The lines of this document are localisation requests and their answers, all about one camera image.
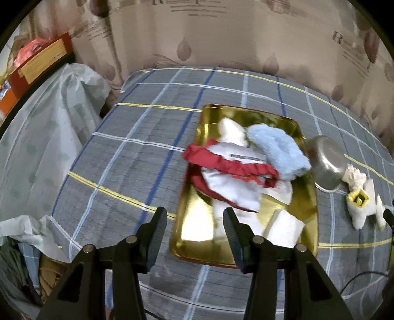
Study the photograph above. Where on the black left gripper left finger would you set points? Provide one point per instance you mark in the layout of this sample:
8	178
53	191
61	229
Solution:
149	239

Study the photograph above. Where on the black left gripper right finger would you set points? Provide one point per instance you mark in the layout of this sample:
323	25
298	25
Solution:
239	237

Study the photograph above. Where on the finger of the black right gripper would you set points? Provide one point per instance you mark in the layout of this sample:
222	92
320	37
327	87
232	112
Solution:
389	218

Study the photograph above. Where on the yellow white fluffy sock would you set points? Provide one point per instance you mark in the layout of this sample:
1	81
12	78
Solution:
357	202

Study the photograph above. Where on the red white cloth bag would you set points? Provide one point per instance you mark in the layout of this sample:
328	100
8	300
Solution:
236	175

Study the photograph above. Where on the light blue fluffy towel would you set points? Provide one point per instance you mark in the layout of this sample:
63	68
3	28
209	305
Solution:
280	149

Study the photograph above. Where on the white towel with yellow stripes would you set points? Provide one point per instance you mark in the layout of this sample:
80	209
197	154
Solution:
381	222

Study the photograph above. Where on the white foam sponge block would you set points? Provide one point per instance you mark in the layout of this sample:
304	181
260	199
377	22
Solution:
369	189

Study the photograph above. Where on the white rolled cloth in tray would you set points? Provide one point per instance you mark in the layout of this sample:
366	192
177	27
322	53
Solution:
283	229

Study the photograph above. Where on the cream crumpled cloth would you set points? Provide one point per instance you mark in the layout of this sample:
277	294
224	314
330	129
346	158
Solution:
354	178

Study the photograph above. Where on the gold metal tray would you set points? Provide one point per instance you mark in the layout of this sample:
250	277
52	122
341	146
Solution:
192	236

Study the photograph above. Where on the grey plaid bed sheet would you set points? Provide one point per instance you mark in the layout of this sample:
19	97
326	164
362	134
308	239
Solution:
134	162

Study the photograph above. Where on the steel bowl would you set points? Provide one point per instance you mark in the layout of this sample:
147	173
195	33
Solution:
327	161

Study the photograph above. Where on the white fluffy cotton wad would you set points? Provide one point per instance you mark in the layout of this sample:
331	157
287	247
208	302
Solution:
231	132

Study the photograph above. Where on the pale green dotted sheet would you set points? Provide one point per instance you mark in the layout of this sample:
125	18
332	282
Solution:
43	140

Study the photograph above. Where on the beige leaf print curtain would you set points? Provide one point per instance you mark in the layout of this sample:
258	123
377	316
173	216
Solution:
327	46

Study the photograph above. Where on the red orange cardboard box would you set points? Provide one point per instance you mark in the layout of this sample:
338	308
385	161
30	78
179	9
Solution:
51	55

